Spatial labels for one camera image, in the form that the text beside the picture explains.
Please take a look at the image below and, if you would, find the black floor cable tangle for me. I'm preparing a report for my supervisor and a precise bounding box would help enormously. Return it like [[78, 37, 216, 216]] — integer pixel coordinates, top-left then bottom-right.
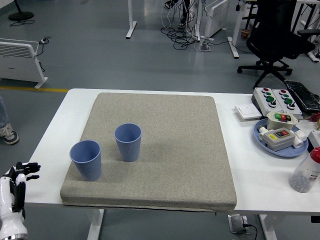
[[159, 24, 201, 50]]

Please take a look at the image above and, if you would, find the black wrapped keyboard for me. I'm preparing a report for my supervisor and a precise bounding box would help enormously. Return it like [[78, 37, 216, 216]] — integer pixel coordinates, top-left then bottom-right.
[[283, 79, 320, 113]]

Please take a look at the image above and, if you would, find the blue ribbed plastic cup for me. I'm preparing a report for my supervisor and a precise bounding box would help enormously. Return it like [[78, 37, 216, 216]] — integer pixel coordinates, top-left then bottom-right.
[[69, 139, 103, 182], [114, 123, 143, 163]]

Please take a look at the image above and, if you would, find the black power cord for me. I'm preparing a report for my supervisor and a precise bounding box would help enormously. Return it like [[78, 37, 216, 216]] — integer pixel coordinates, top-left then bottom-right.
[[242, 223, 258, 240]]

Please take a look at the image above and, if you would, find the silver floor socket box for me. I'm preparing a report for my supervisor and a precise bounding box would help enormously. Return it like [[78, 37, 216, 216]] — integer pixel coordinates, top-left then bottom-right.
[[227, 214, 251, 235]]

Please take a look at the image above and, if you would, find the grey-brown fabric mat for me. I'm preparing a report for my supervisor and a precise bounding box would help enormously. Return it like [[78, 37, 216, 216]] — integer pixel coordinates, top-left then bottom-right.
[[59, 92, 238, 213]]

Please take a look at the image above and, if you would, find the white hanging cable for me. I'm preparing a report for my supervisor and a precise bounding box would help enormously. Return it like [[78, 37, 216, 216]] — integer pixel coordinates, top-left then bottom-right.
[[159, 0, 176, 30]]

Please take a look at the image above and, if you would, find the white panel heater on feet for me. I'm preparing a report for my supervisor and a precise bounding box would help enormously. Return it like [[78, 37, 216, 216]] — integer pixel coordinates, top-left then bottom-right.
[[0, 38, 49, 90], [200, 0, 230, 42]]

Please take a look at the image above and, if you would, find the white pipe fitting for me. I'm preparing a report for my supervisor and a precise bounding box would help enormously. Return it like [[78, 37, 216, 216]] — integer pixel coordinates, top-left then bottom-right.
[[292, 129, 307, 149]]

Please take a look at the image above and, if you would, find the black fan base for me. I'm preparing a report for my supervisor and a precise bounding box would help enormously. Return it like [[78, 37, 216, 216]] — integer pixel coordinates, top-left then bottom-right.
[[8, 0, 35, 22]]

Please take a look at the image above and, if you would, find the grey red-black button switch box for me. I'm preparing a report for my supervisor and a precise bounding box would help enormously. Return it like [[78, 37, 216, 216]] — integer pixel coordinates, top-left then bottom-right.
[[258, 126, 296, 152]]

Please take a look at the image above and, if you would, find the floor plug with cable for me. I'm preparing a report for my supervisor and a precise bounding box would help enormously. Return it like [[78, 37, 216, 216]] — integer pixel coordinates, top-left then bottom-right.
[[36, 36, 53, 57]]

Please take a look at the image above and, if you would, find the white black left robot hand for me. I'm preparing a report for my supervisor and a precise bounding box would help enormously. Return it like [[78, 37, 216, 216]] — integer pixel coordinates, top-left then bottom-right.
[[0, 161, 41, 237]]

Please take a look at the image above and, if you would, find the black white sneaker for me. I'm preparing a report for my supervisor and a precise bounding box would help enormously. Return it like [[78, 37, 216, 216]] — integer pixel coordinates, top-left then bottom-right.
[[163, 0, 179, 10]]

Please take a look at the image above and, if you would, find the white table leg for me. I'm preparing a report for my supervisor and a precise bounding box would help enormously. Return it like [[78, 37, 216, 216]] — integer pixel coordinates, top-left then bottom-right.
[[86, 208, 105, 240], [258, 214, 280, 240]]

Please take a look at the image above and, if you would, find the clear bottle with red cap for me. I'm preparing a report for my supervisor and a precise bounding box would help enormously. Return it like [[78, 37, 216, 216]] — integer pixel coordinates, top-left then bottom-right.
[[288, 146, 320, 194]]

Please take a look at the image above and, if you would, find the person's white black shoe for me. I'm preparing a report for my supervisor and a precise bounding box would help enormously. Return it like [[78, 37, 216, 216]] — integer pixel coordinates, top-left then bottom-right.
[[0, 122, 20, 146]]

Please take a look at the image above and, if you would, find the white desk leg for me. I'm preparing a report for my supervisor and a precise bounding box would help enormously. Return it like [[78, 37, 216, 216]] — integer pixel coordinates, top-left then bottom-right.
[[125, 0, 138, 39], [226, 0, 247, 60], [191, 0, 201, 42]]

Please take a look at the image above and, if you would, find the white green-red button switch box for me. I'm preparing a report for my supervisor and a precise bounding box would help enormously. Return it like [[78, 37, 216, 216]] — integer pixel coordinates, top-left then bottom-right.
[[265, 111, 299, 131]]

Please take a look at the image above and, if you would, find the red wire bundle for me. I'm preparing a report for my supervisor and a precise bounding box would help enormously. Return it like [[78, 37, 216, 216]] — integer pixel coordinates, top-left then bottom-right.
[[301, 113, 320, 124]]

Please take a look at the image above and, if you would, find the black office chair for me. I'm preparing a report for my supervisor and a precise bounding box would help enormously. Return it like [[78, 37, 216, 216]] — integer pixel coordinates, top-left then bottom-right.
[[236, 0, 317, 89]]

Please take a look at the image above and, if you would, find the blue round plate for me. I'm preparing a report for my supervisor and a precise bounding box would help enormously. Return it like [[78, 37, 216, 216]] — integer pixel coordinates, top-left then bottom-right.
[[253, 118, 309, 158]]

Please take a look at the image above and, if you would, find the white wall switch plate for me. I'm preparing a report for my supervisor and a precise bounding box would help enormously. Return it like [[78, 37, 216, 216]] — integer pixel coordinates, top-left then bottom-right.
[[234, 103, 263, 123]]

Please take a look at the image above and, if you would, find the person's leg in black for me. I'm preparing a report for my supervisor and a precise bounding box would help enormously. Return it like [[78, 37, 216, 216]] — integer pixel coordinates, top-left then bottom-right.
[[177, 0, 192, 29]]

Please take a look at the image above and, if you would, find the grey push-button control box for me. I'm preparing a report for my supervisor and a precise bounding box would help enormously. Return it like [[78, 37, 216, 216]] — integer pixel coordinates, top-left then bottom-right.
[[271, 88, 303, 119], [251, 86, 286, 116]]

